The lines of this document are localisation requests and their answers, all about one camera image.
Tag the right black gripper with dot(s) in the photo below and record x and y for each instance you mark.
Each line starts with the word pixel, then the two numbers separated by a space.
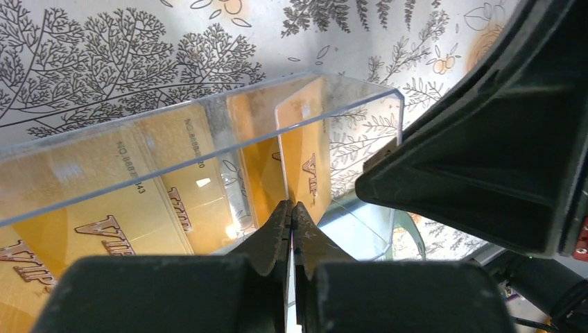
pixel 503 155

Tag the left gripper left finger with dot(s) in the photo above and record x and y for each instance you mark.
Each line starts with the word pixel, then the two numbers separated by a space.
pixel 244 290

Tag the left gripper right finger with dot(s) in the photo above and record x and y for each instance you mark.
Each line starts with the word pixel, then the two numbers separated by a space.
pixel 337 293

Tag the green card holder wallet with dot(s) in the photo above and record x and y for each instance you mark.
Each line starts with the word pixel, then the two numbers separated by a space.
pixel 407 242

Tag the clear box with orange blocks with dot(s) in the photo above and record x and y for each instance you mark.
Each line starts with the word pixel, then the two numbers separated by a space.
pixel 245 136

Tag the gold vip card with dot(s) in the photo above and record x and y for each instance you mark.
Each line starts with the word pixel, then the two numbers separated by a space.
pixel 109 193
pixel 304 147

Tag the gold VIP card in box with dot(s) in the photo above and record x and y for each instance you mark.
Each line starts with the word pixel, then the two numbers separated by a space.
pixel 109 193

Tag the floral table mat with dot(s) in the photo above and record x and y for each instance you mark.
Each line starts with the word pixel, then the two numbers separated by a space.
pixel 67 65

